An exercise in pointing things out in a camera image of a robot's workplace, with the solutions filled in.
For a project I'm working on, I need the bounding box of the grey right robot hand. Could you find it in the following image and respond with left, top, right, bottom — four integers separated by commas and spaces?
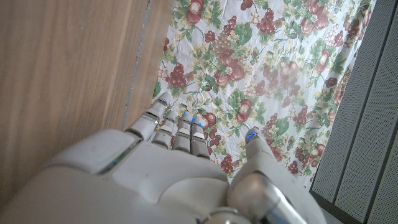
0, 91, 327, 224

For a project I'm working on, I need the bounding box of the light wooden board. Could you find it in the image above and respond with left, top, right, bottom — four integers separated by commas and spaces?
119, 0, 152, 130

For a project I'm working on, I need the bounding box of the floral fruit print backdrop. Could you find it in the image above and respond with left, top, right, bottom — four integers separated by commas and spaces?
152, 0, 377, 189

